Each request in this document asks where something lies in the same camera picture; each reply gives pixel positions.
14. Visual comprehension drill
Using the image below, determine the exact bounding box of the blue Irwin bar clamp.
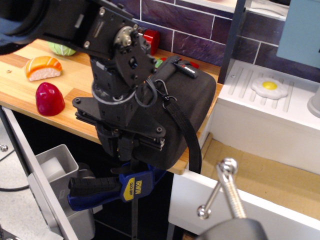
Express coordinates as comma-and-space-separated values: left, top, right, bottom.
67, 160, 167, 240

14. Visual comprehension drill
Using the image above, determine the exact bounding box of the grey plastic bin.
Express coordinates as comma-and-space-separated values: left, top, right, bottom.
24, 144, 96, 240

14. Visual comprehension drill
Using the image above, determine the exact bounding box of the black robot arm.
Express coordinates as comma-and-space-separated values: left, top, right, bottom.
0, 0, 166, 163

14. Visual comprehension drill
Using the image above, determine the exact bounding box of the black zipper bag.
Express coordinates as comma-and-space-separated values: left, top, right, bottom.
132, 55, 216, 173

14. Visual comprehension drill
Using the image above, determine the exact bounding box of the red toy pepper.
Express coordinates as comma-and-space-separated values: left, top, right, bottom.
35, 82, 65, 117

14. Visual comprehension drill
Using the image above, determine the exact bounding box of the toy salmon sushi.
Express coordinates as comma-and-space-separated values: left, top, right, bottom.
24, 56, 63, 81

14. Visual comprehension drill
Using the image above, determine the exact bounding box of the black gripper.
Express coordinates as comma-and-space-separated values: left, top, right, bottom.
72, 93, 166, 162

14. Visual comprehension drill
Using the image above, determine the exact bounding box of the toy fried egg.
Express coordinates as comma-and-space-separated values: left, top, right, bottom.
251, 77, 289, 100

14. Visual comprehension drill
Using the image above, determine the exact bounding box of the white toy sink unit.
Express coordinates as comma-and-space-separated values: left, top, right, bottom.
210, 60, 320, 174

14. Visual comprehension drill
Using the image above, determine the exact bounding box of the black shoulder strap with clip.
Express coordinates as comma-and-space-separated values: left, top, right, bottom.
153, 79, 203, 175

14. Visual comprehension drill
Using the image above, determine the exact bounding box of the grey metal pot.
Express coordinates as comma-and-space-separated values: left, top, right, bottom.
307, 87, 320, 118

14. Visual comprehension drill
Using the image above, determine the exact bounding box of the red capped spice jar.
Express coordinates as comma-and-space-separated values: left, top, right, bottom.
138, 26, 160, 56

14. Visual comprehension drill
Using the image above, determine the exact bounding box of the white drawer front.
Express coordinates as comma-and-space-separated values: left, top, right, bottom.
168, 170, 320, 240

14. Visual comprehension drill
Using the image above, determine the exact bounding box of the green toy cabbage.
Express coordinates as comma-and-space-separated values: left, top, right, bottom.
47, 41, 76, 57

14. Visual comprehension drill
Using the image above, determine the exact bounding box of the silver metal screw clamp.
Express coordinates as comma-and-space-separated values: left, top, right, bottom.
197, 157, 268, 240

